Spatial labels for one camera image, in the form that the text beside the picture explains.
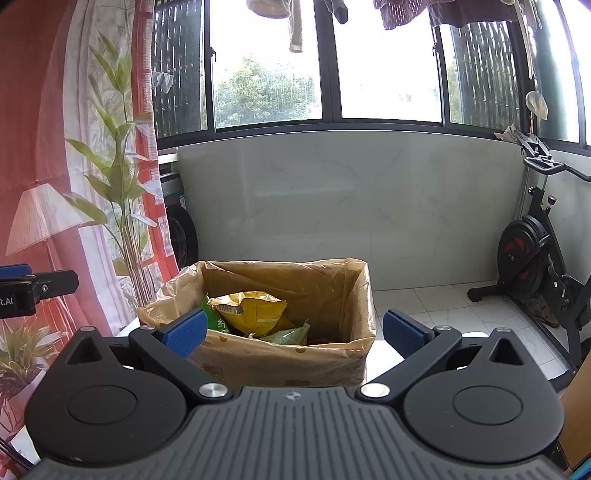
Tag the washing machine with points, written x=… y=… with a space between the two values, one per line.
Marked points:
x=180 y=230

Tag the printed red curtain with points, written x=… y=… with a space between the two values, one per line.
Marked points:
x=46 y=138

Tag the black exercise bike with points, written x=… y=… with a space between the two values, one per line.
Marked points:
x=526 y=258

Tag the maroon hanging garment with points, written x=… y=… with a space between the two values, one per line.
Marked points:
x=475 y=9

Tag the small white hanging cloth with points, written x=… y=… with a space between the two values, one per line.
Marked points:
x=163 y=81

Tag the dark hanging cloth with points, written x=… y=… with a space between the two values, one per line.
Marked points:
x=337 y=9

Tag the black framed window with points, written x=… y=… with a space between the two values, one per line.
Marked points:
x=328 y=69

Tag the dark green pipe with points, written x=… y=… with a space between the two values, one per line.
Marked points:
x=556 y=69

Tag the yellow snack packet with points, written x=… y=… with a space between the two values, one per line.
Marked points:
x=254 y=311

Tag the perforated metal window screen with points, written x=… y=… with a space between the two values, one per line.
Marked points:
x=178 y=69
x=485 y=78

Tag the wooden furniture panel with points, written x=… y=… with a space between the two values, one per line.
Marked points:
x=577 y=415

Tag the mauve knitted garment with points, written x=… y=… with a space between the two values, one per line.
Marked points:
x=401 y=11

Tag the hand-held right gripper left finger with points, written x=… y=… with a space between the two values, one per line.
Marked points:
x=187 y=332

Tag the light green snack packet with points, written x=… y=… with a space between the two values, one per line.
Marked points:
x=288 y=336

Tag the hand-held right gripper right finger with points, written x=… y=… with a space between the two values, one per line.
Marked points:
x=404 y=334

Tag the beige hanging cloth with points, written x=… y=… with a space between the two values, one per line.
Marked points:
x=277 y=7

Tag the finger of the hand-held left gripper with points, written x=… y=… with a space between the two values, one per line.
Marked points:
x=57 y=284
x=14 y=271

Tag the white cover on pole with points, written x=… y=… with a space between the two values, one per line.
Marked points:
x=537 y=105

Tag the green and orange snack packet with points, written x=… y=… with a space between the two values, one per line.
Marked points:
x=214 y=321

